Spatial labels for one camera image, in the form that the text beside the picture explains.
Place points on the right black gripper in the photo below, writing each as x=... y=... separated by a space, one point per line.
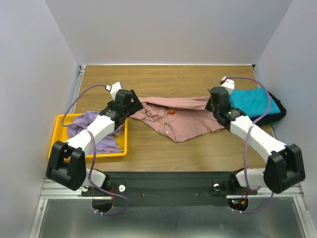
x=211 y=105

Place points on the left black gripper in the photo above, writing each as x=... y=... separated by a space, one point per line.
x=135 y=103

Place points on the pink graphic t-shirt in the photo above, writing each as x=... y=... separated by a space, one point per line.
x=180 y=119

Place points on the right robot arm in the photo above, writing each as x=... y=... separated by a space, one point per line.
x=284 y=163

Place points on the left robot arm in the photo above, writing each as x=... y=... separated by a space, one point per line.
x=67 y=160

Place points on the lavender t-shirt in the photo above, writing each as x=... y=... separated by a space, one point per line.
x=100 y=127

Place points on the black folded t-shirt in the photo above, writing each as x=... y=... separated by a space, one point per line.
x=277 y=112

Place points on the green folded t-shirt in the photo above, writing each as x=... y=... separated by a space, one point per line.
x=275 y=122

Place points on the yellow plastic tray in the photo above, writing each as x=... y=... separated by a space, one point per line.
x=60 y=133

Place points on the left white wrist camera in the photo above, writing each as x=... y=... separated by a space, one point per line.
x=113 y=89

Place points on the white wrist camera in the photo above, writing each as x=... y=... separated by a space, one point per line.
x=113 y=89
x=228 y=84

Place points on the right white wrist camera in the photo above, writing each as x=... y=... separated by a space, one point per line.
x=228 y=84

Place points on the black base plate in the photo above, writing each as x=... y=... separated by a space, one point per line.
x=160 y=189

